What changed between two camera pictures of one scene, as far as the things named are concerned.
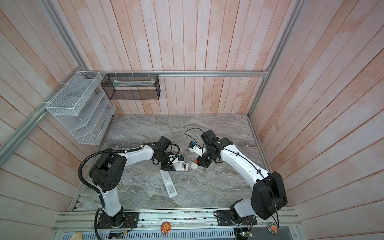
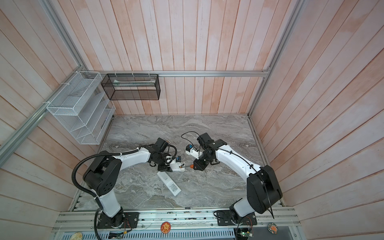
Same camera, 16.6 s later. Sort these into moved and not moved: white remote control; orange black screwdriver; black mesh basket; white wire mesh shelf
Moved: orange black screwdriver
Not moved: black mesh basket; white remote control; white wire mesh shelf
